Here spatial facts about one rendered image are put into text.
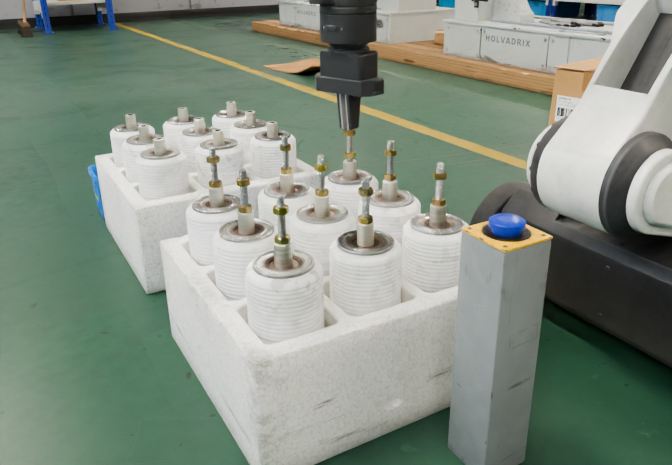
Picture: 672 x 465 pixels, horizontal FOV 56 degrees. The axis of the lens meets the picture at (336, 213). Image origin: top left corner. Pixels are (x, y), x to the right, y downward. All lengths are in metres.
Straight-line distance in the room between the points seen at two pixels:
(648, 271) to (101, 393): 0.82
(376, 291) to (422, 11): 3.53
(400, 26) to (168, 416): 3.47
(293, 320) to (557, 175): 0.40
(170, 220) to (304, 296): 0.53
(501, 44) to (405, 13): 0.98
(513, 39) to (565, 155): 2.44
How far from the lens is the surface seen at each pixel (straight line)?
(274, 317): 0.76
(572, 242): 1.07
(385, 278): 0.81
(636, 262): 1.02
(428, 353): 0.87
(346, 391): 0.82
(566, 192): 0.90
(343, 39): 0.98
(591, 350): 1.13
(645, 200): 0.87
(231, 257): 0.85
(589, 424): 0.98
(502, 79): 3.27
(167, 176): 1.24
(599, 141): 0.89
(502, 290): 0.70
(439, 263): 0.87
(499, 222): 0.71
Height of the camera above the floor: 0.60
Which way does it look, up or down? 22 degrees down
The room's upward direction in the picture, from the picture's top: 1 degrees counter-clockwise
